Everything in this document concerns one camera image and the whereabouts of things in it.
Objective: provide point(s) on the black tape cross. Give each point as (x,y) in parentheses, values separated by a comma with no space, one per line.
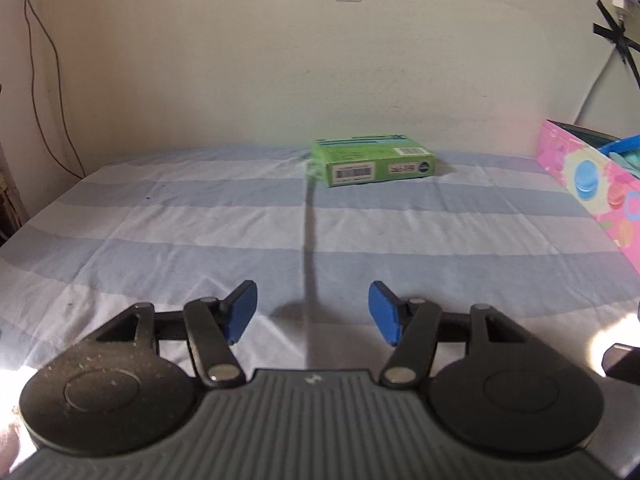
(615,33)

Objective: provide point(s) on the pink gold-lined tin box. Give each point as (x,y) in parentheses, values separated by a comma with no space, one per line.
(571,154)

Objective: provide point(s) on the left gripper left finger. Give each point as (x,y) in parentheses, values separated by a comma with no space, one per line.
(209,326)

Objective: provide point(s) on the teal item in tin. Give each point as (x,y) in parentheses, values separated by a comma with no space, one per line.
(625,153)

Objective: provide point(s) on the blue striped bed sheet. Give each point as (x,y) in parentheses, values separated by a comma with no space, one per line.
(172,227)

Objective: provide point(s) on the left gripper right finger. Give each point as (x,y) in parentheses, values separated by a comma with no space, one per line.
(415,327)

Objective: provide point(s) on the green cardboard box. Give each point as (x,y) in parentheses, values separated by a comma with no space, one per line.
(370,159)

